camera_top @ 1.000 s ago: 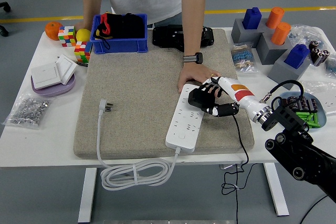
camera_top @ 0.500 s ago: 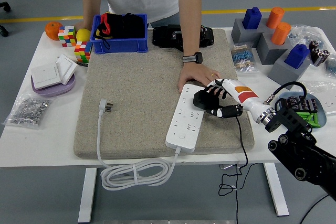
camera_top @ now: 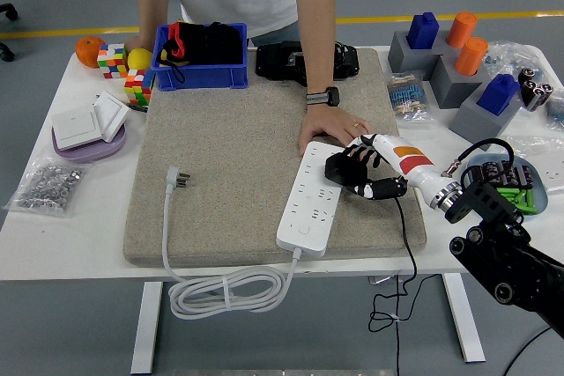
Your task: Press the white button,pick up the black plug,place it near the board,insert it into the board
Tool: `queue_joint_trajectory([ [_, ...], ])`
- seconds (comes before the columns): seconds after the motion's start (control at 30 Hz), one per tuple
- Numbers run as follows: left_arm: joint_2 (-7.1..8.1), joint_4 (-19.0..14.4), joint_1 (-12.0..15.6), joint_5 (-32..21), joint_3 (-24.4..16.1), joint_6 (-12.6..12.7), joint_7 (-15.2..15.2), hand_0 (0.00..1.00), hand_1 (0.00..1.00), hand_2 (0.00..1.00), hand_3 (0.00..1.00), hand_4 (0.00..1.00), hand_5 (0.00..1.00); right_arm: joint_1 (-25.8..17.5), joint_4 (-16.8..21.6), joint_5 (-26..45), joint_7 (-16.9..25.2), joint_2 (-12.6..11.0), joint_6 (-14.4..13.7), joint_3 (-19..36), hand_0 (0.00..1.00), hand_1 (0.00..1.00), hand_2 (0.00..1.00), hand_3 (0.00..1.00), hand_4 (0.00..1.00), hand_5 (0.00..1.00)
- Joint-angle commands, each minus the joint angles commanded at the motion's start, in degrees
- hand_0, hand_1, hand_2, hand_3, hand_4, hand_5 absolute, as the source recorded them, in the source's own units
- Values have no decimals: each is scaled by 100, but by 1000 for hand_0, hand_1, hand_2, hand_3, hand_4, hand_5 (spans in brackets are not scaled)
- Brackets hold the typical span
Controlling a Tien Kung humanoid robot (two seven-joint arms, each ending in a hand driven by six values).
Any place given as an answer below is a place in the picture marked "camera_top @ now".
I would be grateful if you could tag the robot right hand white shell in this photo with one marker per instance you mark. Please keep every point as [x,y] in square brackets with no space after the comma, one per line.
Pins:
[410,158]

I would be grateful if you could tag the person's left hand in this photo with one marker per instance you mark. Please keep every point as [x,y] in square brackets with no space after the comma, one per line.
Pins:
[332,123]

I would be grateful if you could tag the person's right hand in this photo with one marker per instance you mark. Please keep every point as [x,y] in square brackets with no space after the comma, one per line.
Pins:
[136,43]

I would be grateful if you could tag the black plug adapter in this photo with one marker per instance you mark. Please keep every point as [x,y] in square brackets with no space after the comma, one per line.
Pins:
[339,169]

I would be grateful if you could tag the white power strip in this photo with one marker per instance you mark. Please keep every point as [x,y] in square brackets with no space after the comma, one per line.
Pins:
[304,208]

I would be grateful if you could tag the person's left forearm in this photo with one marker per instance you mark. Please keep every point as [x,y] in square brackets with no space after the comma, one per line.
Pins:
[315,19]

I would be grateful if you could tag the yellow lemon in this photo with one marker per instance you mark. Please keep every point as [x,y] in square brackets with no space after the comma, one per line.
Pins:
[140,59]

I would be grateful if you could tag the black wrist watch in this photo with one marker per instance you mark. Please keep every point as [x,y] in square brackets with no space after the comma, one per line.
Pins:
[324,96]

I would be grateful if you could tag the rubik's cube with white face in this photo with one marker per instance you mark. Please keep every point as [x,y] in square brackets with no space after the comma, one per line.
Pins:
[112,61]

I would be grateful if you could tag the rubik's cube red yellow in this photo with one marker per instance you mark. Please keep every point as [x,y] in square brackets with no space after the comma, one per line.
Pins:
[137,85]

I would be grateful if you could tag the orange fruit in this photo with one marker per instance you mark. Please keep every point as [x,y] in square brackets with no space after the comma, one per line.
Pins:
[88,52]

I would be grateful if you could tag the clear bag of resistors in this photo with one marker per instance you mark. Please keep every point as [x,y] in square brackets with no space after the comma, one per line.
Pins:
[407,98]

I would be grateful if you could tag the small dark metal part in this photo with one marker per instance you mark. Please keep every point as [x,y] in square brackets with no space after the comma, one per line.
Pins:
[138,107]

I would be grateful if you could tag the black cloth with red trim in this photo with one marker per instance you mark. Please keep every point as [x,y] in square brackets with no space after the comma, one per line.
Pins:
[211,41]

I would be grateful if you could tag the blue plastic bin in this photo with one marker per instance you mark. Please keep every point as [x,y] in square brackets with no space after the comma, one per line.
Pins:
[207,76]

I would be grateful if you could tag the black electronic device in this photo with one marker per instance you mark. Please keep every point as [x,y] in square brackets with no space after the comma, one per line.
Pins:
[275,61]

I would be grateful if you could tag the grey stepped block holder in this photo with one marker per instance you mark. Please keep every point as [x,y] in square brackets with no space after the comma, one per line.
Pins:
[454,85]

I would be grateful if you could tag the grey-brown mat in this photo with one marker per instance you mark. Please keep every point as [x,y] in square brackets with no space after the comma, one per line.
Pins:
[229,138]

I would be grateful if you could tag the blue block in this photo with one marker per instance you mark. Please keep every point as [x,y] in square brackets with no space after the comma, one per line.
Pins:
[423,32]
[498,95]

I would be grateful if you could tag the purple tray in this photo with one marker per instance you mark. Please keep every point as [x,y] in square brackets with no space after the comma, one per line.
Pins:
[99,151]

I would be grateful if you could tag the pack of dark capacitors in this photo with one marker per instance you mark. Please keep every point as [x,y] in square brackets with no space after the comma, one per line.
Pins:
[524,175]

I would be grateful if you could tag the orange cylinder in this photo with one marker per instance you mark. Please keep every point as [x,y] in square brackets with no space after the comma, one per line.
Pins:
[470,56]
[462,30]

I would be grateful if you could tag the pile of green pegs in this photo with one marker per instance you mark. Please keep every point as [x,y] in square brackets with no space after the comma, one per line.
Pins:
[529,202]

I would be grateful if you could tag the black office chair caster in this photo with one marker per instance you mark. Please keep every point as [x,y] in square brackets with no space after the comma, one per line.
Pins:
[6,53]
[9,11]

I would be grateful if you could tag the light blue plate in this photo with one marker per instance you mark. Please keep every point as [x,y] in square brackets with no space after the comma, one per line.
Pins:
[541,202]

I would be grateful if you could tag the clear bag of blue parts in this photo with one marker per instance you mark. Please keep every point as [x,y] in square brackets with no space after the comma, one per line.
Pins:
[556,109]
[511,56]

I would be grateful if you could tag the clear bag of metal nuts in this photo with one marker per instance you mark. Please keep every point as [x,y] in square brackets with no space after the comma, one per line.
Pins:
[46,184]

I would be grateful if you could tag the white table leg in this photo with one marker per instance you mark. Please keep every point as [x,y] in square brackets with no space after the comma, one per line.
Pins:
[467,323]
[147,332]

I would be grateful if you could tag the white two-gang wall switch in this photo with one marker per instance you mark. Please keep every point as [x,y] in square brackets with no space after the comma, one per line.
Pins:
[111,114]

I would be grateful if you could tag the white one-gang wall switch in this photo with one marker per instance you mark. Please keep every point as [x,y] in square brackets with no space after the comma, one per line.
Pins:
[75,127]

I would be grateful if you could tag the metal floor bracket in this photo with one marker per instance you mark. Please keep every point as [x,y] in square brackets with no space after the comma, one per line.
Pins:
[380,280]

